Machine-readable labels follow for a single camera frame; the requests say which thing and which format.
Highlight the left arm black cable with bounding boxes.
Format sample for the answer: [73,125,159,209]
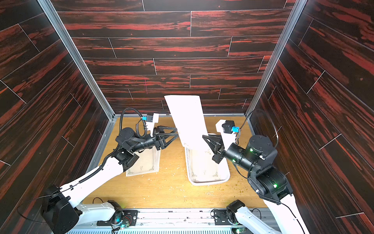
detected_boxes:
[78,107,148,185]

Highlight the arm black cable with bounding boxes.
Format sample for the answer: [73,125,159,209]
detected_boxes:
[78,107,148,185]
[238,109,280,150]

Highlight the aluminium frame post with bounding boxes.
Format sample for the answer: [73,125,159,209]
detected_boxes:
[37,0,116,120]
[245,0,307,118]

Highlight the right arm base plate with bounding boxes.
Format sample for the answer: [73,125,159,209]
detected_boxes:
[210,209,235,226]

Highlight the right aluminium frame post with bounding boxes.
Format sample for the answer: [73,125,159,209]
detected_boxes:
[245,0,307,118]

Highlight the stationery paper in tray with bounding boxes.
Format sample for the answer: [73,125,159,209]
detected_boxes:
[188,149,221,183]

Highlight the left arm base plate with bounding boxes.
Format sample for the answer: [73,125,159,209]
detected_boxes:
[96,210,139,228]

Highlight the front aluminium rail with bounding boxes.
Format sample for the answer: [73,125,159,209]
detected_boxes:
[52,208,302,234]

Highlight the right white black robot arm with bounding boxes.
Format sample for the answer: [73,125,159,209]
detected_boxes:
[203,135,309,234]

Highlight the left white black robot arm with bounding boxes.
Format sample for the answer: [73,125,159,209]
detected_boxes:
[41,126,178,234]

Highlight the white plastic storage tray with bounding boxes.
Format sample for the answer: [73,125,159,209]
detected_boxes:
[185,148,230,186]

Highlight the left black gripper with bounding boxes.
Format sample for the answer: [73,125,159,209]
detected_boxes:
[129,127,175,155]

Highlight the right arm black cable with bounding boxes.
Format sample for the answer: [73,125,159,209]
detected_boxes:
[238,109,280,150]

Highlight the left aluminium frame post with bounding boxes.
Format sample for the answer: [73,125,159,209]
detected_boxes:
[37,0,116,120]

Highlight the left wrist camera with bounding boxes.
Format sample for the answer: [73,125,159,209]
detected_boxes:
[142,113,159,137]

